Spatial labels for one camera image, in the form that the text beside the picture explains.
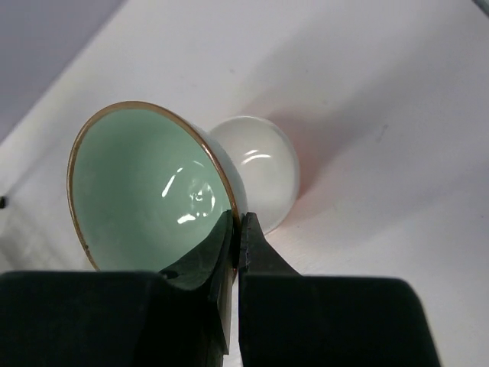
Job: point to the mint bowl gold rim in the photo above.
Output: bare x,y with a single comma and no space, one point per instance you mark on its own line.
145,186

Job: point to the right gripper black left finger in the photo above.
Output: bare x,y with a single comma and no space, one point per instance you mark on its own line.
173,317

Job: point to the white orange bottom bowl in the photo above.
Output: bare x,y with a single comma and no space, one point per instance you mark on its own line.
267,163

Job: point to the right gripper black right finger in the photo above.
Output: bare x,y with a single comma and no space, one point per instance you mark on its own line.
289,319

